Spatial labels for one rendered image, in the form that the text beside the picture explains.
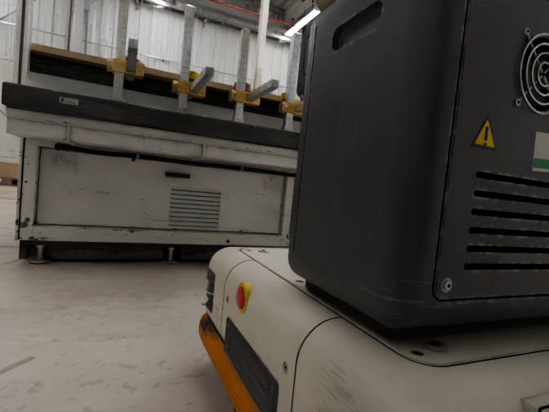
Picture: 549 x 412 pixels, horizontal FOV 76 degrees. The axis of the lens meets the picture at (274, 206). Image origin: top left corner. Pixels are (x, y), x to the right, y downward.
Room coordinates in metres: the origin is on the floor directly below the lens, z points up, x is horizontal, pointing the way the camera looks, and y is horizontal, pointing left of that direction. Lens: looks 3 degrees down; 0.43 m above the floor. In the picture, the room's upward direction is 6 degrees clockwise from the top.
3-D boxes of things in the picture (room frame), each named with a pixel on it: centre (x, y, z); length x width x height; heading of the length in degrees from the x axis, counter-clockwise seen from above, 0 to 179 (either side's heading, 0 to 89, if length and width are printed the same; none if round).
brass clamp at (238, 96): (1.63, 0.18, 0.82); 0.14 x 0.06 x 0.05; 114
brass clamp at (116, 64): (1.43, 0.64, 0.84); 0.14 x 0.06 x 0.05; 114
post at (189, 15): (1.52, 0.43, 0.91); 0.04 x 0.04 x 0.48; 24
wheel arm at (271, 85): (1.55, 0.13, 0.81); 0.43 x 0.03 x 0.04; 24
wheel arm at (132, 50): (1.35, 0.59, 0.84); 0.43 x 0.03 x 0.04; 24
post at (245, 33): (1.62, 0.21, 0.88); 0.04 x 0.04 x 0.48; 24
